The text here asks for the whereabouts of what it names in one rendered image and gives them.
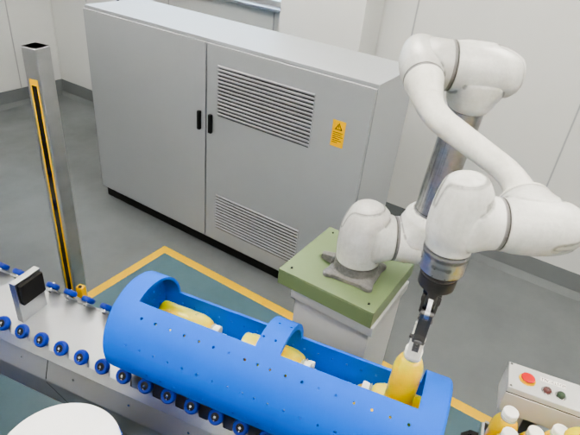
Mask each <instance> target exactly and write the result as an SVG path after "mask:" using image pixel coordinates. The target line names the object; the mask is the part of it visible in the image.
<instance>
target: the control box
mask: <svg viewBox="0 0 580 435"><path fill-rule="evenodd" d="M524 372H527V373H530V374H532V375H533V376H534V377H535V383H528V382H526V381H524V380H523V379H522V377H521V375H522V373H524ZM540 377H541V378H540ZM542 378H544V379H543V381H542ZM545 379H546V380H547V381H548V380H549V381H548V382H547V381H546V380H545ZM555 382H556V385H555ZM558 384H559V385H560V384H562V385H561V387H560V386H559V385H558ZM563 385H564V387H563V388H562V386H563ZM545 386H547V387H550V388H551V389H552V393H551V394H547V393H545V392H544V391H543V387H545ZM558 391H562V392H564V393H565V395H566V396H565V399H561V398H559V397H558V396H557V392H558ZM505 406H512V407H515V408H516V409H517V410H518V412H519V418H521V419H524V420H527V421H530V422H532V423H534V424H537V425H539V426H543V427H546V428H548V429H552V428H553V426H554V425H555V424H561V425H564V426H566V427H567V428H568V429H569V428H571V427H576V426H578V427H579V426H580V386H579V385H577V384H574V383H571V382H568V381H565V380H562V379H559V378H557V377H554V376H551V375H547V374H544V373H541V372H538V371H536V370H533V369H530V368H527V367H524V366H521V365H519V364H516V363H513V362H509V363H508V365H507V367H506V369H505V372H504V374H503V376H502V378H501V380H500V382H499V386H498V399H497V410H500V411H502V410H503V408H504V407H505Z"/></svg>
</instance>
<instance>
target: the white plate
mask: <svg viewBox="0 0 580 435"><path fill-rule="evenodd" d="M8 435H121V432H120V429H119V426H118V424H117V422H116V421H115V420H114V419H113V417H112V416H111V415H110V414H108V413H107V412H106V411H105V410H103V409H102V408H100V407H96V406H93V405H90V404H85V403H66V404H60V405H57V406H53V407H49V408H46V409H43V410H41V411H39V412H38V413H35V414H33V415H31V416H29V417H28V418H26V419H25V420H24V421H22V422H21V423H20V424H19V425H17V426H16V427H15V428H14V429H13V430H12V431H11V432H10V433H9V434H8Z"/></svg>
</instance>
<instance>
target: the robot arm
mask: <svg viewBox="0 0 580 435"><path fill-rule="evenodd" d="M399 72H400V79H401V82H402V84H403V85H404V88H405V91H406V93H407V95H408V97H410V99H411V101H412V103H413V106H414V108H415V110H416V111H417V113H418V115H419V117H420V118H421V120H422V121H423V122H424V123H425V125H426V126H427V127H428V128H429V129H430V130H431V131H432V132H434V133H435V134H436V135H437V136H438V137H437V140H436V143H435V146H434V149H433V151H432V156H431V159H430V161H429V164H428V167H427V169H426V174H425V177H424V179H423V182H422V185H421V188H420V191H419V196H418V198H417V201H416V202H413V203H411V204H410V205H409V206H408V207H407V208H406V209H405V210H404V212H403V213H402V214H401V216H394V215H391V214H390V211H389V210H388V208H387V207H386V206H385V205H384V204H382V203H380V202H378V201H376V200H373V199H361V200H358V201H357V202H355V203H354V204H353V205H352V206H351V207H350V208H349V210H347V212H346V214H345V215H344V218H343V221H342V223H341V226H340V230H339V233H338V237H337V252H336V253H335V252H330V251H323V252H322V253H323V254H322V255H321V257H322V258H323V259H324V260H326V261H328V262H329V263H330V266H329V267H327V268H325V269H324V270H323V276H325V277H329V278H333V279H336V280H338V281H341V282H344V283H346V284H349V285H352V286H353V287H357V288H360V289H361V290H363V291H364V292H365V293H371V292H372V290H373V285H374V284H375V282H376V281H377V279H378V278H379V276H380V274H381V273H382V272H383V271H385V270H386V267H387V265H386V264H385V263H384V262H387V261H396V262H404V263H412V264H419V265H420V271H419V276H418V282H419V284H420V286H421V287H422V288H423V289H424V290H423V293H422V296H421V303H420V306H419V316H418V321H416V322H415V325H414V328H413V333H410V335H409V337H410V341H409V345H408V348H407V353H406V356H405V358H406V359H409V360H412V361H415V362H417V363H418V362H419V358H420V355H421V352H422V350H423V347H424V344H425V341H426V335H427V332H428V330H429V327H430V325H432V321H433V320H432V318H434V316H435V314H436V311H437V309H438V306H440V303H441V299H442V296H443V295H448V294H450V293H452V292H453V291H454V289H455V287H456V284H457V280H459V279H460V278H462V277H463V275H464V272H465V269H466V267H467V264H468V262H469V260H470V257H471V253H476V252H481V251H487V250H496V251H502V252H506V253H509V254H513V255H528V256H556V255H565V254H569V253H570V252H573V251H574V249H577V248H578V247H580V209H579V208H578V207H576V206H575V205H573V204H572V203H569V202H565V201H562V199H561V198H560V197H558V196H556V195H555V194H553V193H552V192H551V191H550V190H549V189H548V188H547V187H546V186H545V185H543V184H540V183H537V182H533V181H532V180H531V178H530V177H529V175H528V174H527V173H526V171H525V170H524V169H523V168H522V167H521V166H520V165H519V164H518V163H517V162H516V161H515V160H514V159H512V158H511V157H510V156H509V155H508V154H506V153H505V152H503V151H502V150H501V149H500V148H498V147H497V146H495V145H494V143H492V142H491V141H490V140H488V139H487V138H486V137H484V136H483V135H482V134H480V133H479V132H478V130H479V127H480V124H481V122H482V119H483V116H484V115H486V114H487V113H489V112H490V111H491V110H492V109H493V108H494V106H495V105H496V104H497V103H498V102H499V101H500V100H501V99H502V98H508V97H510V96H512V95H513V94H515V93H516V92H517V91H518V90H519V89H520V88H521V86H522V84H523V82H524V80H525V77H526V62H525V60H524V58H523V57H521V56H520V55H519V54H517V53H516V52H515V51H514V50H513V49H511V48H510V47H506V46H504V45H502V44H498V43H493V42H489V41H478V40H470V39H466V40H456V39H447V38H440V37H433V36H431V35H427V34H415V35H412V36H410V37H409V38H408V39H407V40H406V42H405V43H404V45H403V47H402V49H401V53H400V58H399ZM444 91H446V101H447V104H448V106H447V105H446V103H445V102H444ZM467 159H469V160H471V161H472V162H474V163H475V164H476V165H477V166H479V167H480V168H481V169H482V170H484V171H485V172H486V173H488V174H489V175H490V176H492V177H493V178H494V179H495V180H496V181H497V182H498V184H499V185H500V186H501V189H502V194H501V195H500V196H499V197H496V196H495V191H494V188H493V186H492V183H491V181H490V179H489V178H488V177H487V176H486V175H484V174H483V173H479V172H476V171H471V170H463V167H464V164H465V162H466V160H467ZM434 307H435V308H434ZM433 309H434V310H433Z"/></svg>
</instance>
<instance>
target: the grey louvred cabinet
mask: <svg viewBox="0 0 580 435"><path fill-rule="evenodd" d="M83 12H84V20H85V34H86V42H87V50H88V58H89V65H90V73H91V88H92V95H93V103H94V110H95V118H96V125H97V133H98V147H99V155H100V163H101V170H102V178H103V185H105V186H107V187H108V194H109V195H111V196H113V197H115V198H117V199H120V200H122V201H123V202H125V203H127V204H129V205H132V206H134V207H135V208H137V209H139V210H141V211H144V212H146V213H147V214H149V215H151V216H153V217H155V218H158V219H160V220H161V221H163V222H165V223H167V224H170V225H172V226H173V227H175V228H177V229H179V230H182V231H184V232H185V233H187V234H189V235H191V236H194V237H196V238H198V239H199V240H201V241H203V242H205V243H208V244H210V245H211V246H213V247H215V248H217V249H220V250H222V251H223V252H225V253H227V254H229V255H232V256H234V257H235V258H237V259H239V260H242V261H244V262H247V263H248V264H250V265H252V266H254V267H256V268H259V269H260V270H262V271H264V272H266V273H268V274H271V275H272V276H274V277H276V278H278V274H279V268H280V267H281V266H282V265H284V264H285V263H286V262H288V261H289V260H290V259H291V258H292V257H294V256H295V255H296V254H298V253H299V252H300V251H301V250H302V249H303V248H304V247H305V246H307V245H308V244H309V243H310V242H312V241H313V240H314V239H315V238H317V237H318V236H319V235H320V234H322V233H323V232H324V231H325V230H327V229H328V228H329V227H332V228H333V229H336V230H340V226H341V223H342V221H343V218H344V215H345V214H346V212H347V210H349V208H350V207H351V206H352V205H353V204H354V203H355V202H357V201H358V200H361V199H373V200H376V201H378V202H380V203H382V204H384V205H386V202H387V197H388V191H389V187H390V183H391V179H392V175H393V171H394V164H395V161H396V156H397V153H398V148H399V145H400V138H401V134H402V130H403V126H404V122H405V118H406V114H407V107H408V104H409V99H410V97H408V95H407V93H406V91H405V88H404V85H403V84H402V82H401V79H400V72H399V62H398V61H394V60H388V59H384V58H381V57H377V56H374V55H370V54H364V53H360V52H357V51H353V50H349V49H346V48H342V47H335V46H332V45H328V44H324V43H321V42H317V41H311V40H307V39H304V38H300V37H297V36H293V35H287V34H283V33H280V32H276V31H273V30H269V29H265V28H259V27H256V26H252V25H248V24H244V23H240V22H234V21H231V20H227V19H223V18H220V17H216V16H210V15H207V14H203V13H199V12H196V11H192V10H189V9H182V8H179V7H175V6H172V5H168V4H164V3H158V2H155V1H150V0H121V1H113V2H105V3H89V4H85V7H84V8H83Z"/></svg>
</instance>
